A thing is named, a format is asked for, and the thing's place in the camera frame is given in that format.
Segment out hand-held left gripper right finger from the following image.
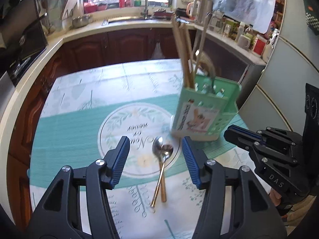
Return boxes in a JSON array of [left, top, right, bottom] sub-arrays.
[[182, 136, 287, 239]]

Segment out dark wooden base cabinets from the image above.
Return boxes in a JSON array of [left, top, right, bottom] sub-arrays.
[[7, 26, 197, 205]]

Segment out green plastic utensil holder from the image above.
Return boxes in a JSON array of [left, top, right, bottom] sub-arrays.
[[170, 76, 242, 142]]

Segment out steel electric kettle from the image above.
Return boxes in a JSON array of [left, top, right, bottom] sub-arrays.
[[187, 0, 212, 22]]

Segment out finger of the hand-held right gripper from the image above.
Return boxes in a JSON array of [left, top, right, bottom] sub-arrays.
[[223, 129, 297, 165], [228, 124, 303, 155]]

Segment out person's right hand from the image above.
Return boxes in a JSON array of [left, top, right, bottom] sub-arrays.
[[270, 187, 284, 207]]

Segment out pink basin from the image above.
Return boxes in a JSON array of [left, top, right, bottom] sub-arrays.
[[83, 2, 98, 13]]

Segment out gold handled spoon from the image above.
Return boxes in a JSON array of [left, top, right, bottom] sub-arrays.
[[152, 136, 167, 203], [150, 144, 174, 208]]

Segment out steel faucet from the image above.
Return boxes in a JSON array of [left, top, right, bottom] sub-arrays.
[[137, 0, 149, 18]]

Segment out steel bowl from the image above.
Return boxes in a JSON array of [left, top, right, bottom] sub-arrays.
[[72, 15, 92, 28]]

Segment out green lidded jar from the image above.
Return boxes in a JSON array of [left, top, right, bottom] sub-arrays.
[[225, 20, 240, 37]]

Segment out white mug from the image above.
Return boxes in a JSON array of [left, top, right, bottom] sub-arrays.
[[237, 34, 251, 48]]

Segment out gas stove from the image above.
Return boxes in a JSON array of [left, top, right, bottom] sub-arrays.
[[7, 47, 48, 80]]

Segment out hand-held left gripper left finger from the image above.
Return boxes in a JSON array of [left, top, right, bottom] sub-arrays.
[[25, 136, 130, 239]]

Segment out steel kitchen sink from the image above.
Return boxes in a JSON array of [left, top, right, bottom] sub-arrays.
[[102, 15, 175, 27]]

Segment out glass pitcher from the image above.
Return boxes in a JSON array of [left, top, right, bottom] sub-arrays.
[[209, 11, 224, 32]]

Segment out grey refrigerator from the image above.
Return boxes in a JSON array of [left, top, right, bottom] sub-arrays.
[[237, 0, 319, 140]]

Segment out black splash guard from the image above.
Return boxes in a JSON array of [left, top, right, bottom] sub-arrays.
[[0, 0, 48, 60]]

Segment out green checkered cloth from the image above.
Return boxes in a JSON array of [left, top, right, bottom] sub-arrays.
[[303, 0, 319, 35]]

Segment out bundle of wooden chopsticks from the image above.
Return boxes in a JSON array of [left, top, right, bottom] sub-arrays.
[[171, 15, 196, 90]]

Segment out white capped bottle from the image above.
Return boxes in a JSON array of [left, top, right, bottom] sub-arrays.
[[235, 22, 246, 40]]

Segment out person's right forearm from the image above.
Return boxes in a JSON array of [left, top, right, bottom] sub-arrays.
[[284, 194, 319, 232]]

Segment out white cutting board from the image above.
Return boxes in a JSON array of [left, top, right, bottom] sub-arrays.
[[60, 0, 84, 21]]

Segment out red label container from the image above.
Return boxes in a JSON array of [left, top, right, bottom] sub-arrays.
[[253, 34, 267, 55]]

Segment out stainless steel panel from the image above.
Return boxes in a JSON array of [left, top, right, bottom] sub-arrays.
[[0, 72, 16, 120]]

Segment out grey glass door cabinet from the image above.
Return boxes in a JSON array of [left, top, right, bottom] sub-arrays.
[[189, 27, 267, 110]]

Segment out clear plastic sheet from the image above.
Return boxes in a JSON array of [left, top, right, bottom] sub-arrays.
[[212, 0, 279, 34]]

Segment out white plastic bag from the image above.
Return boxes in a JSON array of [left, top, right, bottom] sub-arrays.
[[151, 41, 166, 60]]

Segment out tree print tablecloth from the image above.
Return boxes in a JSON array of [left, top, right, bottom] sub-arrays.
[[29, 58, 252, 239]]

